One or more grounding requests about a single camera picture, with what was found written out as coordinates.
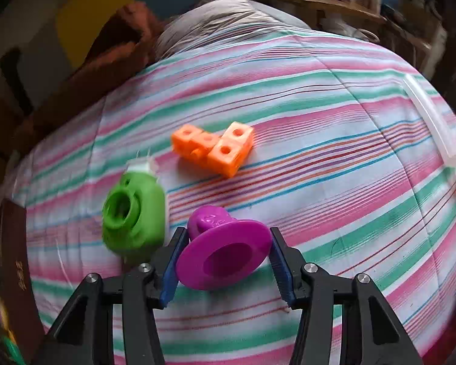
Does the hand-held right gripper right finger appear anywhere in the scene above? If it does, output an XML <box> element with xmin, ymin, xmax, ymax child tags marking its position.
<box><xmin>269</xmin><ymin>227</ymin><xmax>422</xmax><ymax>365</ymax></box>

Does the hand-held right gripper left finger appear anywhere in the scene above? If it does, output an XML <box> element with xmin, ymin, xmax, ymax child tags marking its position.
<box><xmin>42</xmin><ymin>227</ymin><xmax>191</xmax><ymax>365</ymax></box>

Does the purple flared plastic toy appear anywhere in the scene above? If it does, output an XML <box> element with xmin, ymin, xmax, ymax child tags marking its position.
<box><xmin>176</xmin><ymin>205</ymin><xmax>273</xmax><ymax>290</ymax></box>

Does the green plug-in toy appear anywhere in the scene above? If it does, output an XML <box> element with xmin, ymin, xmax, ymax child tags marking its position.
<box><xmin>102</xmin><ymin>152</ymin><xmax>167</xmax><ymax>265</ymax></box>

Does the orange linked cube block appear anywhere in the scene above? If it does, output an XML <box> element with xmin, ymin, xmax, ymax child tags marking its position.
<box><xmin>171</xmin><ymin>122</ymin><xmax>255</xmax><ymax>178</ymax></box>

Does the dark red book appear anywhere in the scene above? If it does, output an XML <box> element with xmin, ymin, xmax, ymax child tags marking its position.
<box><xmin>0</xmin><ymin>198</ymin><xmax>46</xmax><ymax>354</ymax></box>

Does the striped blanket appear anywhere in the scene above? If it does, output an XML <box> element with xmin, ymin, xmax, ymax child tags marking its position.
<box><xmin>8</xmin><ymin>30</ymin><xmax>456</xmax><ymax>365</ymax></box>

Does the clear plastic tube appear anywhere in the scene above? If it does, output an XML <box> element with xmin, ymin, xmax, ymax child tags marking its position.
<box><xmin>403</xmin><ymin>74</ymin><xmax>456</xmax><ymax>168</ymax></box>

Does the grey quilt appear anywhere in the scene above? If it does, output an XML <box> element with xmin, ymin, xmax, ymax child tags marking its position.
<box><xmin>156</xmin><ymin>0</ymin><xmax>312</xmax><ymax>61</ymax></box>

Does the wooden desk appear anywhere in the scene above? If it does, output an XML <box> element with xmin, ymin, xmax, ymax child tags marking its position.
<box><xmin>251</xmin><ymin>0</ymin><xmax>430</xmax><ymax>46</ymax></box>

